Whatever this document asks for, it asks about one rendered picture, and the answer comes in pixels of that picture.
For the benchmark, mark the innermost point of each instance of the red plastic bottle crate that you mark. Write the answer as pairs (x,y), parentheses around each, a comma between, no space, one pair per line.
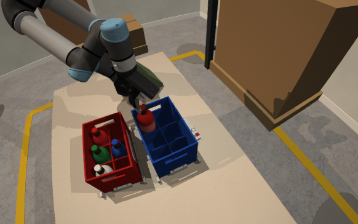
(126,169)

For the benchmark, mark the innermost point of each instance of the white paper pick list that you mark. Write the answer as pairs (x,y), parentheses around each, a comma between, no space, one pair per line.
(193,130)

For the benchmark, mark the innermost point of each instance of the blue crate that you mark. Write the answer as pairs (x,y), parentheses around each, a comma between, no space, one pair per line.
(181,145)

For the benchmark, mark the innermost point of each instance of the dark blue bottle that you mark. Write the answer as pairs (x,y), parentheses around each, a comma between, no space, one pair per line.
(118,149)

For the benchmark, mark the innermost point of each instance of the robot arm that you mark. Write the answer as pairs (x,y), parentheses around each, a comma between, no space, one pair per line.
(108,41)

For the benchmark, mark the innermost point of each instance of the green bottle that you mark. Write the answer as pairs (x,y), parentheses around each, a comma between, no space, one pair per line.
(101,154)

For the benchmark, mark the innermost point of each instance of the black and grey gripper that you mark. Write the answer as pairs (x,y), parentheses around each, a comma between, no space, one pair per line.
(124,88)

